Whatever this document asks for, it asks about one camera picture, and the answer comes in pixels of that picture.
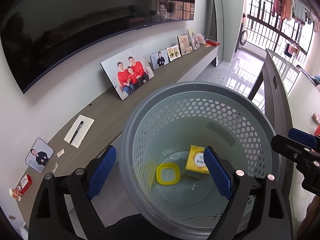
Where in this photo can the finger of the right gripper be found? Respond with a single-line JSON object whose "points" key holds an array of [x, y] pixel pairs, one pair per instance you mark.
{"points": [[303, 137], [305, 158]]}

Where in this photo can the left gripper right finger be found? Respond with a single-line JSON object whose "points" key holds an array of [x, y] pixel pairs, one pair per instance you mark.
{"points": [[269, 217]]}

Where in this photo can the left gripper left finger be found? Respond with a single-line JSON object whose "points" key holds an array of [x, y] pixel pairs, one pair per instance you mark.
{"points": [[50, 217]]}

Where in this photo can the yellow cardboard box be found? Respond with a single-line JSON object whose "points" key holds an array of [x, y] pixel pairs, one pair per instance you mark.
{"points": [[195, 160]]}

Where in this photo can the yellow square plastic lid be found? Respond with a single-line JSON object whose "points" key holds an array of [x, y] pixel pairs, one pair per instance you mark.
{"points": [[168, 174]]}

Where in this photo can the grey perforated trash basket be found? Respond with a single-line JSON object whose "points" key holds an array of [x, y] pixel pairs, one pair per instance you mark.
{"points": [[161, 154]]}

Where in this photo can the person's right hand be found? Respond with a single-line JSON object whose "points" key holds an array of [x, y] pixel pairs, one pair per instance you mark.
{"points": [[311, 212]]}

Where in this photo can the pink snack wrapper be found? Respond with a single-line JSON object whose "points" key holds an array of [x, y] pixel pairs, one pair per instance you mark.
{"points": [[316, 118]]}

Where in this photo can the red white small box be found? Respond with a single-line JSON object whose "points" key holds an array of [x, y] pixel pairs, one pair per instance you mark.
{"points": [[21, 187]]}

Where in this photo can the rounded man portrait coaster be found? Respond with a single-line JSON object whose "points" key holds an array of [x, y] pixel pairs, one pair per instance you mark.
{"points": [[39, 155]]}

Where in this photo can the white notepad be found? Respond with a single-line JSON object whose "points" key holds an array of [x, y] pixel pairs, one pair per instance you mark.
{"points": [[88, 122]]}

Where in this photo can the black pen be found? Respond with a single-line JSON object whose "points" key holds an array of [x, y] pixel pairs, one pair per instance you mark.
{"points": [[76, 131]]}

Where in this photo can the bicycle on balcony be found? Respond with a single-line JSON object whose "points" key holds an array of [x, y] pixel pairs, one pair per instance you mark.
{"points": [[243, 34]]}

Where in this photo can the black window grille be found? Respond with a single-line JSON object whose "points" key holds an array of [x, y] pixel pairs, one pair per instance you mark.
{"points": [[266, 29]]}

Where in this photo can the hanging laundry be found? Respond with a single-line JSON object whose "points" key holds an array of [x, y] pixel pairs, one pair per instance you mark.
{"points": [[295, 9]]}

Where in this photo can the red packet on cabinet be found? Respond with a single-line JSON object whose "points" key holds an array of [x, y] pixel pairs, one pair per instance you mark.
{"points": [[212, 43]]}

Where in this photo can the pink plush toy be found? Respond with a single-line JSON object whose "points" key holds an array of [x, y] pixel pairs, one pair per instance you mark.
{"points": [[201, 39]]}

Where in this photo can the leaning floor mirror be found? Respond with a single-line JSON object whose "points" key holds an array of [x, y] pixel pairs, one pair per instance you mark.
{"points": [[217, 30]]}

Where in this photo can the large black television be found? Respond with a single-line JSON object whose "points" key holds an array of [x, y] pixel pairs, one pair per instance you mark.
{"points": [[37, 35]]}

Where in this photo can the child photo frame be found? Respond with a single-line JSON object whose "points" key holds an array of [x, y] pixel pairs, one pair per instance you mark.
{"points": [[193, 38]]}

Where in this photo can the large family photo frame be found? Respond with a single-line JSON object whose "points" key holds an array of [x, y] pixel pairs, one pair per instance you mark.
{"points": [[127, 71]]}

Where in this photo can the baby photo frame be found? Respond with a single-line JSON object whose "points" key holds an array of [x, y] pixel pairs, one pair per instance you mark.
{"points": [[183, 42]]}

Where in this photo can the scalloped yellow photo frame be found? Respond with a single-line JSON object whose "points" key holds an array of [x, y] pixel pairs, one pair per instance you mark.
{"points": [[173, 52]]}

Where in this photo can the man portrait photo frame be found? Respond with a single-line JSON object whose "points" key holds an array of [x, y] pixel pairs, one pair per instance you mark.
{"points": [[159, 59]]}

